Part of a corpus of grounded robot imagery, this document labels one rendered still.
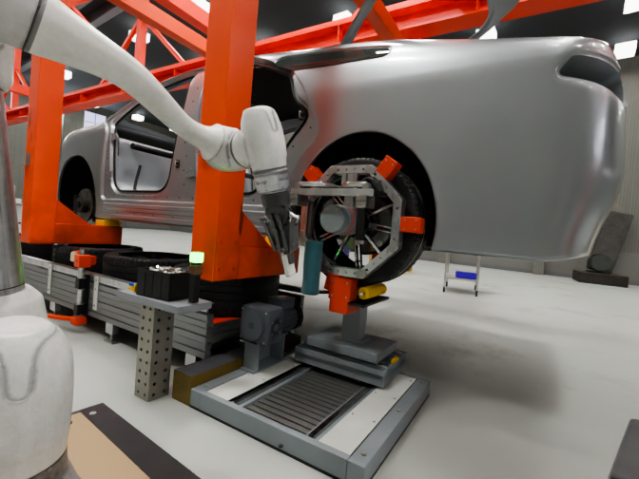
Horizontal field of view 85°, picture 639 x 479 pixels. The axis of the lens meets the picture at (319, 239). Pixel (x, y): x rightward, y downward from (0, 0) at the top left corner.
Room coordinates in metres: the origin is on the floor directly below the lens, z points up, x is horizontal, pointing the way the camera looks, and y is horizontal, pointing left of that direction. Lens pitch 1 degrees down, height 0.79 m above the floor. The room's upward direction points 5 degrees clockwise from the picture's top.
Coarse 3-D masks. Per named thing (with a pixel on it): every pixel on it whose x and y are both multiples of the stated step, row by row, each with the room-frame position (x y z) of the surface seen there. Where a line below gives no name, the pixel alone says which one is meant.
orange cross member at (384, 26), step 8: (360, 0) 2.77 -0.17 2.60; (376, 8) 2.88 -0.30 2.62; (384, 8) 3.02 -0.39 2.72; (368, 16) 2.97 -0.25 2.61; (376, 16) 2.96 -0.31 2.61; (384, 16) 3.03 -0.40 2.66; (376, 24) 3.06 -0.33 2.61; (384, 24) 3.05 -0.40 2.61; (392, 24) 3.19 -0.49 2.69; (384, 32) 3.18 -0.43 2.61; (392, 32) 3.21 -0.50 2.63; (400, 32) 3.39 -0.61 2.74
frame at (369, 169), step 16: (336, 176) 1.80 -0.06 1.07; (304, 208) 1.84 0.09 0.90; (400, 208) 1.57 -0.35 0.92; (304, 224) 1.83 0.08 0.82; (304, 240) 1.82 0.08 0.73; (400, 240) 1.61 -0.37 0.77; (384, 256) 1.60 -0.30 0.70; (336, 272) 1.72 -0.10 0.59; (352, 272) 1.68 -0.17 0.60; (368, 272) 1.64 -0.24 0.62
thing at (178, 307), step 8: (120, 296) 1.55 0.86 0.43; (128, 296) 1.51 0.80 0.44; (136, 296) 1.48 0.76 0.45; (144, 304) 1.46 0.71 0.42; (152, 304) 1.42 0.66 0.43; (160, 304) 1.40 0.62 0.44; (168, 304) 1.38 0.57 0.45; (176, 304) 1.38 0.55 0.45; (184, 304) 1.40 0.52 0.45; (200, 304) 1.43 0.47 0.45; (208, 304) 1.47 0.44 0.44; (176, 312) 1.35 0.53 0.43; (184, 312) 1.37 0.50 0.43
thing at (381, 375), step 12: (300, 348) 1.83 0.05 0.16; (312, 348) 1.86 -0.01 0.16; (300, 360) 1.83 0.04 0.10; (312, 360) 1.80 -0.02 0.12; (324, 360) 1.76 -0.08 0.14; (336, 360) 1.73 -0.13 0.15; (348, 360) 1.75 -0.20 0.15; (360, 360) 1.72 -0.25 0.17; (384, 360) 1.80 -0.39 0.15; (396, 360) 1.74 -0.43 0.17; (336, 372) 1.72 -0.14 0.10; (348, 372) 1.69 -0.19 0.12; (360, 372) 1.66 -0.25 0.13; (372, 372) 1.63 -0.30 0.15; (384, 372) 1.60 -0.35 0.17; (396, 372) 1.75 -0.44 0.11; (372, 384) 1.62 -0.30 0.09; (384, 384) 1.61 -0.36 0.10
